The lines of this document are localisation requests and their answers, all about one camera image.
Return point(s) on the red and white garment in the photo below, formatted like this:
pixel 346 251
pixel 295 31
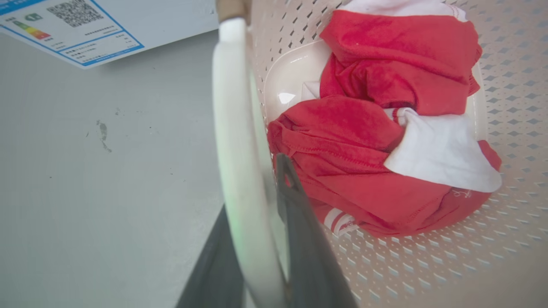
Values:
pixel 376 141

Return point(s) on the blue-edged energy label sticker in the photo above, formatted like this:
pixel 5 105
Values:
pixel 72 30

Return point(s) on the white perforated plastic laundry basket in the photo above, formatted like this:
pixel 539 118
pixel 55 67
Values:
pixel 428 265

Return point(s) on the white washing machine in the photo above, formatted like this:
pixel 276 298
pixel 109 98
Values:
pixel 171 17

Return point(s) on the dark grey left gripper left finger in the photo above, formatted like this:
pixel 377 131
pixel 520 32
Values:
pixel 216 273

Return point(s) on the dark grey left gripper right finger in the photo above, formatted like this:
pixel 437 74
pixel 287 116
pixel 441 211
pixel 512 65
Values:
pixel 310 256

